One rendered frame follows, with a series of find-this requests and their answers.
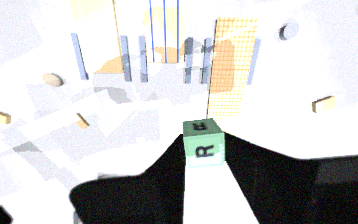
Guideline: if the light green cube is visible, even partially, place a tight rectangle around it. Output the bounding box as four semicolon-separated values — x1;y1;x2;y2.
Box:
182;118;225;169

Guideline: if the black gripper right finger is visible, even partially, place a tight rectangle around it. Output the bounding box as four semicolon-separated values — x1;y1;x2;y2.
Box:
223;131;358;224

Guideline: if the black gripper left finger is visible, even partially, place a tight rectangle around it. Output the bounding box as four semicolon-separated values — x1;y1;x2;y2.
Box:
68;134;186;224

